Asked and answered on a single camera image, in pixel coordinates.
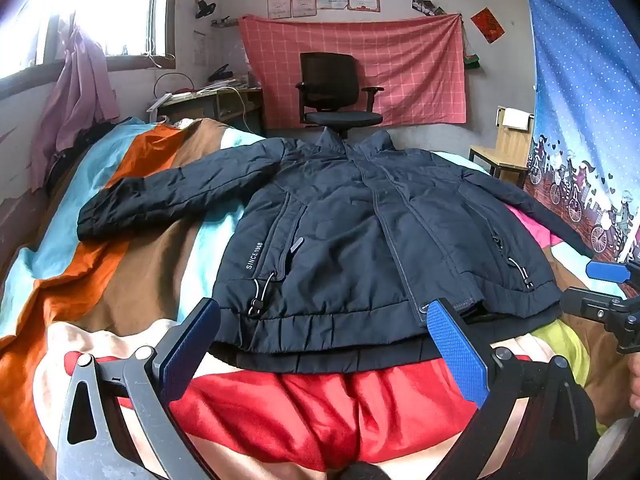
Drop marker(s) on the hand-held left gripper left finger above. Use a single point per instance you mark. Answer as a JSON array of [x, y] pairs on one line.
[[192, 345]]

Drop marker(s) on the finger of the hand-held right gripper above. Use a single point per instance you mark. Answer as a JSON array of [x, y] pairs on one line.
[[587, 302], [606, 270]]

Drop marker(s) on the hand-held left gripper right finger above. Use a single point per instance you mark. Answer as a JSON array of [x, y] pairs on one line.
[[457, 350]]

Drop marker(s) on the dark navy padded jacket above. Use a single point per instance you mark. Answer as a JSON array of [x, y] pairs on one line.
[[340, 220]]

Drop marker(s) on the pink hanging clothes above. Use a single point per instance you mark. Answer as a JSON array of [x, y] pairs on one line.
[[80, 95]]

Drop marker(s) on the person's right hand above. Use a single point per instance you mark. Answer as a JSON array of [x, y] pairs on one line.
[[635, 385]]

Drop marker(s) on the colourful patchwork blanket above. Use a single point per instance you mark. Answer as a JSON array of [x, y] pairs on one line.
[[150, 260]]

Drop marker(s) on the red satin cloth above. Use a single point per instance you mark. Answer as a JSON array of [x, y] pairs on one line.
[[310, 410]]

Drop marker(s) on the wooden chair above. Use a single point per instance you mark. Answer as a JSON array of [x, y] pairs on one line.
[[515, 150]]

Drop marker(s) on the blue printed curtain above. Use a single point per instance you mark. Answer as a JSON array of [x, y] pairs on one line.
[[575, 110]]

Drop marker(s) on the white paper sheet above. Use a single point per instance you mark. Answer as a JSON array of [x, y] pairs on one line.
[[516, 119]]

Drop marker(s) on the dark cloth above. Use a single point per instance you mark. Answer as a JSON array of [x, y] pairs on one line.
[[85, 145]]

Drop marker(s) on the wooden desk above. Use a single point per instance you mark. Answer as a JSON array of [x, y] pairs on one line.
[[200, 105]]

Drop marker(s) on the red green hanging ornament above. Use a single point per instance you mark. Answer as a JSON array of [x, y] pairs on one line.
[[471, 60]]

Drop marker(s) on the stack of books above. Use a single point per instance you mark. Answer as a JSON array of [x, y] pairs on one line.
[[225, 87]]

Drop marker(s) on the black stapler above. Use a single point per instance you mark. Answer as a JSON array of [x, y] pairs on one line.
[[220, 73]]

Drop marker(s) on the black office chair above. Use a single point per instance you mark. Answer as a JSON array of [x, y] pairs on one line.
[[327, 80]]

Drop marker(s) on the window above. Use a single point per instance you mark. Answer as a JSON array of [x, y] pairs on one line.
[[100, 5]]

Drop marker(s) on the white plastic frame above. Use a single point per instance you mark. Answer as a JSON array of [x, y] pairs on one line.
[[159, 107]]

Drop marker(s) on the red wall paper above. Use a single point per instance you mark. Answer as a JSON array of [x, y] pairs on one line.
[[487, 25]]

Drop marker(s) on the pink checked wall cloth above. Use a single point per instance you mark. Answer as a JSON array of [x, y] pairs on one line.
[[415, 70]]

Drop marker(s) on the white wall notice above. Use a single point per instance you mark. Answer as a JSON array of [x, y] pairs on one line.
[[200, 47]]

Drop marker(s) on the wall photos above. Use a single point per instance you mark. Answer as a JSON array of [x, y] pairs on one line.
[[427, 6]]

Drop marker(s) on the small wall shelf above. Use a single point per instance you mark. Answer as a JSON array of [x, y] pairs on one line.
[[224, 22]]

